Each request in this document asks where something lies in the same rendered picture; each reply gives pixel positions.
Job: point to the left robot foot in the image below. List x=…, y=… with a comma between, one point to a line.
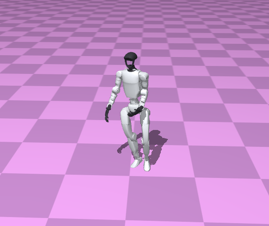
x=146, y=165

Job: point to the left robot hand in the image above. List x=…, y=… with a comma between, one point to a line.
x=138, y=110

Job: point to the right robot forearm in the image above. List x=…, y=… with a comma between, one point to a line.
x=112, y=99

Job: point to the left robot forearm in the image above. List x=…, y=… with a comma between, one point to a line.
x=143, y=100

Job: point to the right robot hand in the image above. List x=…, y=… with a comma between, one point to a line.
x=107, y=111

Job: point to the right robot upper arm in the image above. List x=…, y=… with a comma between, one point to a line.
x=118, y=82

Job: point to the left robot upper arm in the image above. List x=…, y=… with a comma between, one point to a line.
x=144, y=77

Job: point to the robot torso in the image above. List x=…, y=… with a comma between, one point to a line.
x=132, y=85

